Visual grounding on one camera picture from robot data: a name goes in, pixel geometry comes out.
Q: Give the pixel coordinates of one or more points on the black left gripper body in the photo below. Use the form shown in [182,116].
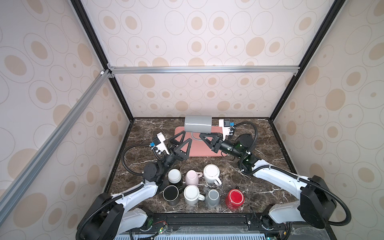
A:
[168,160]

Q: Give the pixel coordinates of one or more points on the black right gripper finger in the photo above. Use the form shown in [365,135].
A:
[211,137]
[213,144]

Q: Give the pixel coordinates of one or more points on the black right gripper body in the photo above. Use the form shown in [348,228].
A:
[229,148]

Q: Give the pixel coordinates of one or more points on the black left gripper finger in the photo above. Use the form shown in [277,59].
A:
[183,150]
[176,142]

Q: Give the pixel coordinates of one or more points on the pink rectangular tray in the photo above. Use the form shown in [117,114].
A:
[198,147]

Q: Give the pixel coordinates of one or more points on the tall grey mug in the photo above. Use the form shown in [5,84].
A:
[198,124]

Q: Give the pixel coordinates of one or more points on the pale pink mug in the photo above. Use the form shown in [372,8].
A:
[192,177]

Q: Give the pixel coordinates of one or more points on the white mug with handle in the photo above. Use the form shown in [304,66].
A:
[212,174]

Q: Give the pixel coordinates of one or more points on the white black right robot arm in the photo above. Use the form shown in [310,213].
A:
[315,205]

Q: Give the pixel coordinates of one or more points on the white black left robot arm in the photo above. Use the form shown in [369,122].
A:
[111,215]

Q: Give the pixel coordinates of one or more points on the white black upside-down mug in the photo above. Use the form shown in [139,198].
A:
[175,177]

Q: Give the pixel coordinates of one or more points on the black mug white rim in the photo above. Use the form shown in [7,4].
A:
[171,195]

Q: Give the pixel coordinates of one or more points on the white mug front row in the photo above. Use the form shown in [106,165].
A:
[192,195]

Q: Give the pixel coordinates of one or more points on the small grey mug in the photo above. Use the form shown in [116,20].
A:
[212,199]

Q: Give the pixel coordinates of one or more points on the red glass cup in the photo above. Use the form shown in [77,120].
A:
[235,199]

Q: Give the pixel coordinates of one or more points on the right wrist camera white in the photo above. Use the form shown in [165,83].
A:
[227,127]

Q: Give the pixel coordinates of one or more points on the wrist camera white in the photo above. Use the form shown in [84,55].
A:
[227,127]
[158,144]

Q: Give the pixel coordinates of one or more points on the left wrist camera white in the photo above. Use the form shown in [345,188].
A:
[158,144]

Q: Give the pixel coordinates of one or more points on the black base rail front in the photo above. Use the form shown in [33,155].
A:
[229,226]

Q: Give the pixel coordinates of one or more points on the silver aluminium rail back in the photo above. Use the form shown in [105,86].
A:
[205,69]

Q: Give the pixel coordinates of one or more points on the silver aluminium rail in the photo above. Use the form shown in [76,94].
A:
[205,69]
[29,173]

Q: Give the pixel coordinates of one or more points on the black frame post left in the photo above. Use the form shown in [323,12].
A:
[94,40]

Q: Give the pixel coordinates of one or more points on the silver aluminium rail left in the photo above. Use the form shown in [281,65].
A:
[29,173]

